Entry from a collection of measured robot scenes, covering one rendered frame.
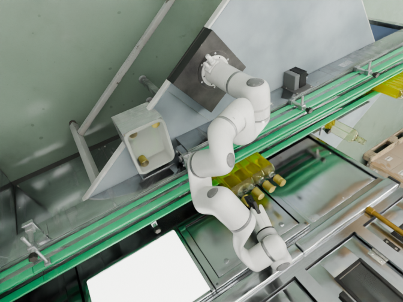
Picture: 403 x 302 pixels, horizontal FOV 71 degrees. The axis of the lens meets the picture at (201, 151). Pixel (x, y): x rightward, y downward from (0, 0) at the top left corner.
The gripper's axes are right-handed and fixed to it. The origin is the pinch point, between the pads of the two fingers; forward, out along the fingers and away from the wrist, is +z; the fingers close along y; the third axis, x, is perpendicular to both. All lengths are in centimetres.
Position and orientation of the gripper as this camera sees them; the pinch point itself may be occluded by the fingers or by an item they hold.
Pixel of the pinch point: (249, 202)
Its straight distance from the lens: 118.2
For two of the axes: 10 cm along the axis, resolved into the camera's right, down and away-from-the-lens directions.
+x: -9.5, 2.8, -1.1
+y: -1.5, -7.5, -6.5
